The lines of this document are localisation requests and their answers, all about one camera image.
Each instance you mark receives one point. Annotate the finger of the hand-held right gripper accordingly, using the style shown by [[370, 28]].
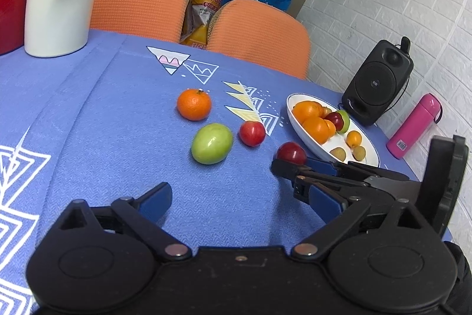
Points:
[[320, 164], [287, 169]]

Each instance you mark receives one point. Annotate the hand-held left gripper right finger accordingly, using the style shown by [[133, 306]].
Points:
[[324, 205]]

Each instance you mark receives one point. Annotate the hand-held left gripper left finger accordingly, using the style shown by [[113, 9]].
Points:
[[156, 201]]

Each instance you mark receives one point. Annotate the white plate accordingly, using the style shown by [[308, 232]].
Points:
[[320, 149]]

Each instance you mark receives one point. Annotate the dark red plum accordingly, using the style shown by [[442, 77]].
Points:
[[335, 120], [291, 152]]

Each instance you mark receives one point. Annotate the small yellow longan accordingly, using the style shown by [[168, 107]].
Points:
[[338, 153], [359, 152]]

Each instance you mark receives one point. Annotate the orange fruit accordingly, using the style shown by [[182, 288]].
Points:
[[332, 128]]

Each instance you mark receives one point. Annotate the large orange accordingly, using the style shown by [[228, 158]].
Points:
[[316, 129], [306, 111]]

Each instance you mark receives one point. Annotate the small orange kumquat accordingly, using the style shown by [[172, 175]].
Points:
[[354, 138]]

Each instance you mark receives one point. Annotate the small green fruit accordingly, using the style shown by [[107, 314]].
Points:
[[346, 121]]

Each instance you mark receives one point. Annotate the pink bottle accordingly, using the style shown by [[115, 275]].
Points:
[[413, 126]]

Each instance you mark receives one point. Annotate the large green fruit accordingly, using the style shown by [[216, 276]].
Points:
[[212, 143]]

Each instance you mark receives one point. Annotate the blue printed tablecloth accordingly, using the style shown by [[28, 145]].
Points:
[[92, 138]]

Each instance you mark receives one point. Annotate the black speaker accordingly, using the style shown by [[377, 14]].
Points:
[[376, 82]]

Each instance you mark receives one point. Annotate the orange mandarin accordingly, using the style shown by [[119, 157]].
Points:
[[194, 104]]

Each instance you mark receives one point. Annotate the orange chair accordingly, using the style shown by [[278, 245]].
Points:
[[258, 38], [136, 1]]

